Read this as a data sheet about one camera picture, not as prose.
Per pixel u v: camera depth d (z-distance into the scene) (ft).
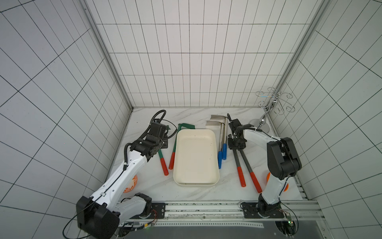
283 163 1.62
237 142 2.66
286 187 2.48
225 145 3.14
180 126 3.50
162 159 2.94
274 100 2.80
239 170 2.81
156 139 1.86
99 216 1.19
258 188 2.55
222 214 2.38
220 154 3.00
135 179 2.64
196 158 3.03
